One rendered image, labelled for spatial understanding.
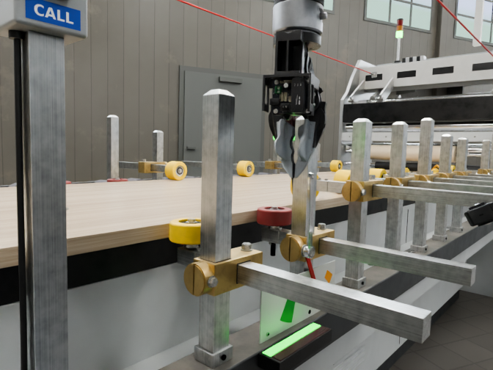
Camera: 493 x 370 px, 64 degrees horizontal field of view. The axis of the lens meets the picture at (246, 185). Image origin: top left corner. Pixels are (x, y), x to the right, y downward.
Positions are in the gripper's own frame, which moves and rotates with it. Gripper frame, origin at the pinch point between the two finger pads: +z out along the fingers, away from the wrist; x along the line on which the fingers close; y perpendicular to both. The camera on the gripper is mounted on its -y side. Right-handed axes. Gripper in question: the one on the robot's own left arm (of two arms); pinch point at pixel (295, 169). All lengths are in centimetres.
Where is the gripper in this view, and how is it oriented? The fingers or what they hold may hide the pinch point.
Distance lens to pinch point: 64.0
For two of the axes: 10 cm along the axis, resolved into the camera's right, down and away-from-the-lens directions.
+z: -0.3, 10.0, 0.9
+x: 9.3, 0.6, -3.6
